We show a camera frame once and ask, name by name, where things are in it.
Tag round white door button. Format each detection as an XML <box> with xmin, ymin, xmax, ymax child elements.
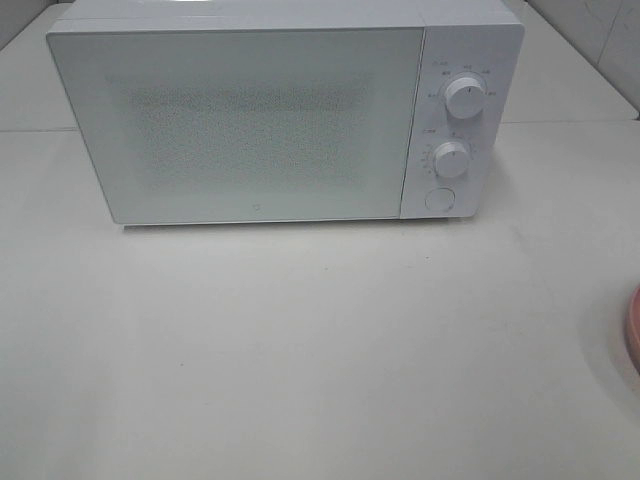
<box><xmin>425</xmin><ymin>187</ymin><xmax>456</xmax><ymax>213</ymax></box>

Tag pink round plate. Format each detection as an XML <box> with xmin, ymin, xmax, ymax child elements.
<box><xmin>625</xmin><ymin>287</ymin><xmax>640</xmax><ymax>371</ymax></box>

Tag white microwave door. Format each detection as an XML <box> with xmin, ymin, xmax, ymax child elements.
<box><xmin>48</xmin><ymin>28</ymin><xmax>423</xmax><ymax>225</ymax></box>

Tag lower white timer knob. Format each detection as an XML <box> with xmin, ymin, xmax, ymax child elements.
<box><xmin>433</xmin><ymin>141</ymin><xmax>471</xmax><ymax>179</ymax></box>

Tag white microwave oven body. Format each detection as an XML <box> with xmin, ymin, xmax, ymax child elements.
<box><xmin>46</xmin><ymin>1</ymin><xmax>525</xmax><ymax>224</ymax></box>

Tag upper white power knob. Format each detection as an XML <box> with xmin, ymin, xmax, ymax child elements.
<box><xmin>443</xmin><ymin>72</ymin><xmax>487</xmax><ymax>120</ymax></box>

